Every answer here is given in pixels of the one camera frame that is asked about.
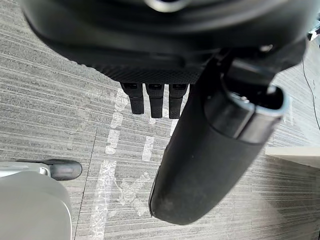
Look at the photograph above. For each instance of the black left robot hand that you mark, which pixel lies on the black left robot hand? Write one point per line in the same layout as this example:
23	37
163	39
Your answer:
155	50

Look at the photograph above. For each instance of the silver robot leg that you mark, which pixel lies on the silver robot leg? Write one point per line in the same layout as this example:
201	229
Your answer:
30	205

